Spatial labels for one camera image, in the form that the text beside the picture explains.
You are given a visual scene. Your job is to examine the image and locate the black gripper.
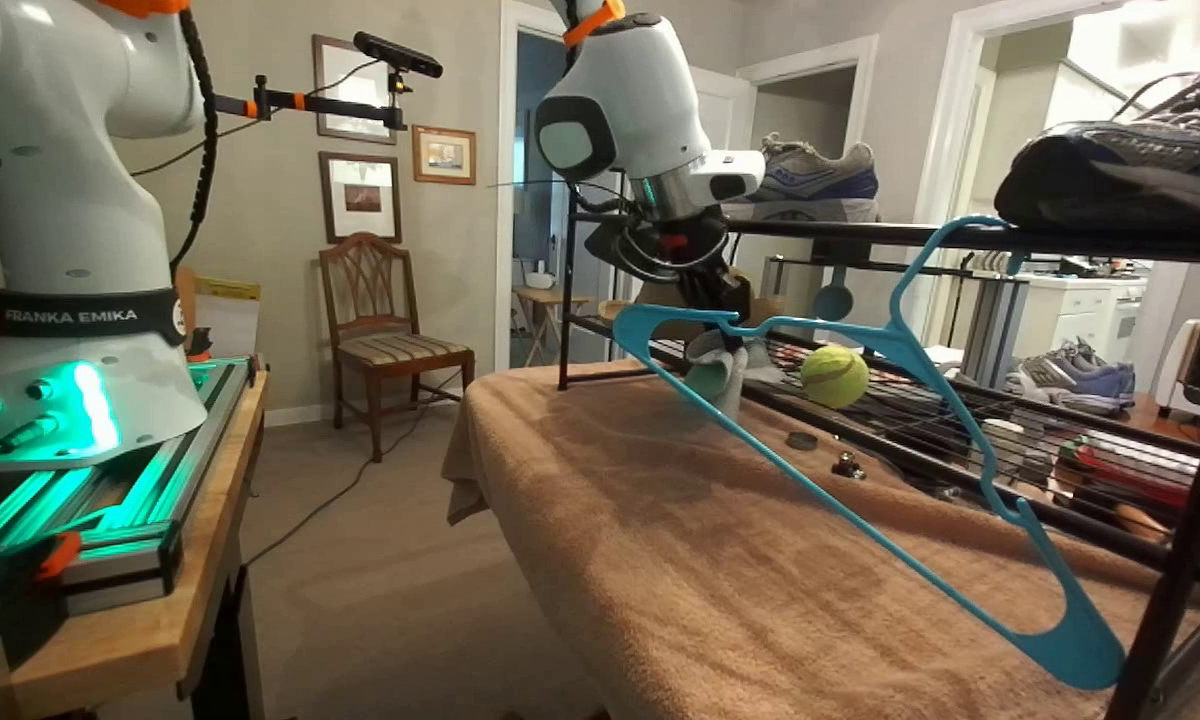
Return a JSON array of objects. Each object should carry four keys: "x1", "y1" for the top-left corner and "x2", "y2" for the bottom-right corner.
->
[{"x1": 622, "y1": 198, "x2": 766, "y2": 373}]

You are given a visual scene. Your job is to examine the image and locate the aluminium robot base rails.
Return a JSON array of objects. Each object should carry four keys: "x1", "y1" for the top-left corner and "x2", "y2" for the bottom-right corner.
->
[{"x1": 0, "y1": 357, "x2": 257, "y2": 611}]

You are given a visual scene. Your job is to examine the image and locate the yellow tennis ball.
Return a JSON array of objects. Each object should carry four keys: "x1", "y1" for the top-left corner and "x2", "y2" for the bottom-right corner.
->
[{"x1": 795, "y1": 339, "x2": 874, "y2": 411}]

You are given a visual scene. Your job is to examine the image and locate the grey and blue sneaker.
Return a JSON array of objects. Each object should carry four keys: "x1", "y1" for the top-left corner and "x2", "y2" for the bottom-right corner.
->
[{"x1": 723, "y1": 133, "x2": 885, "y2": 213}]

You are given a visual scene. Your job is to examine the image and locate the teal plastic clothes hanger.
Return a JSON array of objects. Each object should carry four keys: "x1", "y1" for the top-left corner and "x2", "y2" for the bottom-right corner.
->
[{"x1": 607, "y1": 218, "x2": 1132, "y2": 695}]

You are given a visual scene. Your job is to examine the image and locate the tan towel table cover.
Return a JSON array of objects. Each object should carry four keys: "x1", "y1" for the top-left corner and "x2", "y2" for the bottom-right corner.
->
[{"x1": 439, "y1": 357, "x2": 1200, "y2": 720}]

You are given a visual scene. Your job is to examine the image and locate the small gold framed picture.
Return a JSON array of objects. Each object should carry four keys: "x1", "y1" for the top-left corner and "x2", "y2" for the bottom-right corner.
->
[{"x1": 408, "y1": 123, "x2": 481, "y2": 190}]

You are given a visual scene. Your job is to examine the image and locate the brown wooden chair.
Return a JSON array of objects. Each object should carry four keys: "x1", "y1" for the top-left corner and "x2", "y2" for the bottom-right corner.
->
[{"x1": 312, "y1": 234, "x2": 481, "y2": 468}]

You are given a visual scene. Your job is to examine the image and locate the white and blue sneaker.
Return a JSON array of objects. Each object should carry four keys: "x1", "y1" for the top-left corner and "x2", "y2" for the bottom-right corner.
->
[{"x1": 1007, "y1": 332, "x2": 1143, "y2": 417}]

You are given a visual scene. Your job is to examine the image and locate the dark framed picture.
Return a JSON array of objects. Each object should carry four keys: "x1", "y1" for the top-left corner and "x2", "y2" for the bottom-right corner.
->
[{"x1": 317, "y1": 148, "x2": 408, "y2": 247}]

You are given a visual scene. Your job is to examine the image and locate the black and grey sneaker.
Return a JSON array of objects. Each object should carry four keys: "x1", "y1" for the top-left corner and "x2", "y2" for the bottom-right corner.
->
[{"x1": 993, "y1": 49, "x2": 1200, "y2": 247}]

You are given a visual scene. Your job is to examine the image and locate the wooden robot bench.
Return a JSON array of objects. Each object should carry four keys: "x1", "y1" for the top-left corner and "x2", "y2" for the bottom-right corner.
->
[{"x1": 0, "y1": 357, "x2": 276, "y2": 720}]

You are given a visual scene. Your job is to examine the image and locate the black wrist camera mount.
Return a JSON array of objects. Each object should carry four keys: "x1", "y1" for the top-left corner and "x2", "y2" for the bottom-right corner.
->
[{"x1": 578, "y1": 213, "x2": 690, "y2": 289}]

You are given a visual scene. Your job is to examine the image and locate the black floor cable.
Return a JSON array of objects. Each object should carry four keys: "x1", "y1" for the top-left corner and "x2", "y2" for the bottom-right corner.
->
[{"x1": 239, "y1": 447, "x2": 380, "y2": 574}]

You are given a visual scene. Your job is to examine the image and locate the black wire shelf rack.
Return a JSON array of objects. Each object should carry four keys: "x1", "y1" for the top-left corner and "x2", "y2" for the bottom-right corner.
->
[{"x1": 551, "y1": 164, "x2": 1200, "y2": 720}]

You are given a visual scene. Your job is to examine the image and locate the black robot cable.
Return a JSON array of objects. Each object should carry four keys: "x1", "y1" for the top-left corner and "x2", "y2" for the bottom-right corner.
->
[{"x1": 155, "y1": 5, "x2": 225, "y2": 278}]

